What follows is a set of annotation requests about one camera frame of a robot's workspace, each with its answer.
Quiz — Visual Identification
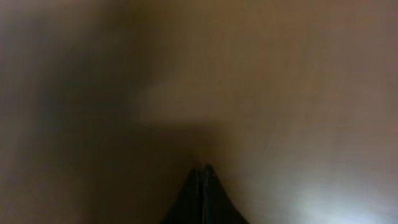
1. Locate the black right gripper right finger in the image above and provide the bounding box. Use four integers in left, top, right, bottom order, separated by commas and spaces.
203, 164, 249, 224

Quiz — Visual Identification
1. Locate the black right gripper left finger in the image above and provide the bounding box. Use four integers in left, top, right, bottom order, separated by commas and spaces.
160, 169, 203, 224

